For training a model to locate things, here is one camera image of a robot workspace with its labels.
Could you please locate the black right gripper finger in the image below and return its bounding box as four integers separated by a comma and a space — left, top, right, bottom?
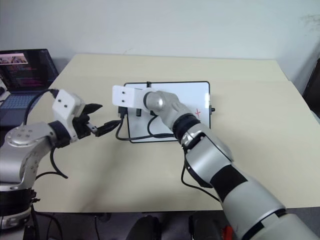
95, 120, 123, 138

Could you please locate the black framed whiteboard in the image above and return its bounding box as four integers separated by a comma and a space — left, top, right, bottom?
123, 80, 211, 144

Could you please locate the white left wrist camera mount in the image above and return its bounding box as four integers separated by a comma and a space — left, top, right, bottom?
51, 89, 86, 140

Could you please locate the open dark laptop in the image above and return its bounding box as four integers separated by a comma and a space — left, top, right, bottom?
0, 48, 60, 127

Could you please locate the small red object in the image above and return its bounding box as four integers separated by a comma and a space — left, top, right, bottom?
223, 225, 235, 239

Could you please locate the silver black robot torso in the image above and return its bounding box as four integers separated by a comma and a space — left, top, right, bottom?
0, 184, 42, 240

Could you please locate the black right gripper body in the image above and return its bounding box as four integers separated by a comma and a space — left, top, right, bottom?
117, 106, 157, 119

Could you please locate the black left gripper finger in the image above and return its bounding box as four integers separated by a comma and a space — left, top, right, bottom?
81, 102, 104, 117

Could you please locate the dark furniture piece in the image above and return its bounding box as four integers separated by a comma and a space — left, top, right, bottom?
301, 57, 320, 113

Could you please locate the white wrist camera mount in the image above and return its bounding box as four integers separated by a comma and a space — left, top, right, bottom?
51, 89, 86, 140
111, 85, 157, 111

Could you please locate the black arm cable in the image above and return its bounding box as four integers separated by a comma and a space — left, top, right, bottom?
115, 111, 223, 203
23, 88, 70, 181

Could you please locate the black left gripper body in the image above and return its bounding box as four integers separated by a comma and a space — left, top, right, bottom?
71, 113, 98, 141

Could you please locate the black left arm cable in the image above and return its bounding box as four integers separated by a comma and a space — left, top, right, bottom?
23, 88, 70, 181

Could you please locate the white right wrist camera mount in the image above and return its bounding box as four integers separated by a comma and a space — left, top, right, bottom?
111, 85, 157, 111

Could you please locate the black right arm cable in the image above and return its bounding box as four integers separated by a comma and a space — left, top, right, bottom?
115, 111, 223, 203

